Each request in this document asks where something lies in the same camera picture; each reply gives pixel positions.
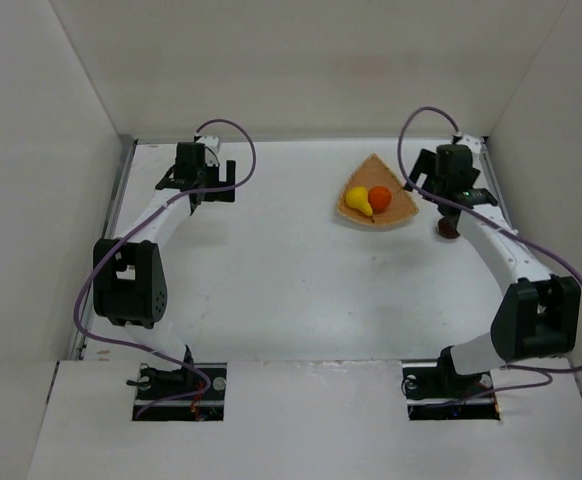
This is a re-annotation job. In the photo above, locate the woven triangular fruit bowl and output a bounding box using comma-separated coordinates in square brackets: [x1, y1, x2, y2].
[335, 154, 419, 230]

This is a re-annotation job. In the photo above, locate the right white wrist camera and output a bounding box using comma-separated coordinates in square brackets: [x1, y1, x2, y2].
[452, 131, 484, 153]

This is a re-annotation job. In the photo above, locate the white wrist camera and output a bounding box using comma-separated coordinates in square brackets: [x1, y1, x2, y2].
[452, 131, 484, 153]
[193, 132, 221, 153]

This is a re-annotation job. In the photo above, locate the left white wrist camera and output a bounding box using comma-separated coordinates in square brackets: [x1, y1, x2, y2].
[193, 132, 221, 153]

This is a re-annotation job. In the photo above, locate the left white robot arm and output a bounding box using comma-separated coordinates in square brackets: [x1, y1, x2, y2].
[93, 136, 236, 351]

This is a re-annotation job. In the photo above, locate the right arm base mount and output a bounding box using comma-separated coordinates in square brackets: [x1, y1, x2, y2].
[401, 361, 500, 421]

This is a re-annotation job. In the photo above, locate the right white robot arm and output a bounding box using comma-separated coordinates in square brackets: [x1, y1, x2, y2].
[405, 144, 581, 399]

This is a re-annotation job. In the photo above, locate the fake orange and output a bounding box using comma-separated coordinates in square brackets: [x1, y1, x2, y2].
[368, 186, 392, 213]

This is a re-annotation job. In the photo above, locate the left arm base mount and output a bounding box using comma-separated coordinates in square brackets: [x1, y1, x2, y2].
[126, 363, 228, 422]

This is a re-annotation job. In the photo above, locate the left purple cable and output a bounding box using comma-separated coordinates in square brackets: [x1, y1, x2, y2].
[73, 118, 257, 419]

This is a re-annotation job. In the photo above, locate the fake yellow pear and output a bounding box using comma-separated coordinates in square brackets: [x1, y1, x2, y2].
[345, 186, 374, 223]

